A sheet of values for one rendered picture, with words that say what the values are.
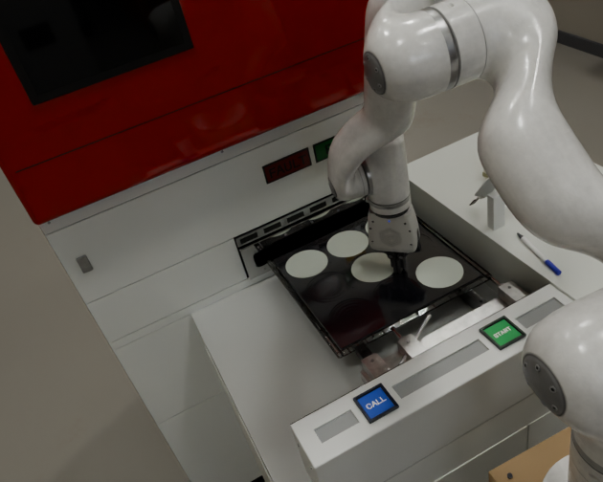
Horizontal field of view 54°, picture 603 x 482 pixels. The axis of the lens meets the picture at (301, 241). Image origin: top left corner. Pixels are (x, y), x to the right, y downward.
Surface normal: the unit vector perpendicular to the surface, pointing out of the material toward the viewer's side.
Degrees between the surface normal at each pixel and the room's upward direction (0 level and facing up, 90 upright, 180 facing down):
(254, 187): 90
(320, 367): 0
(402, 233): 89
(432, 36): 50
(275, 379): 0
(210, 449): 90
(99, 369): 0
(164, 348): 90
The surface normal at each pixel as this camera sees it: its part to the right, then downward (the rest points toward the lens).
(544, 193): -0.54, 0.13
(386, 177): 0.11, 0.58
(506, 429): 0.43, 0.48
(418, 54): 0.06, 0.23
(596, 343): -0.21, -0.47
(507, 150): -0.71, 0.08
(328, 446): -0.20, -0.77
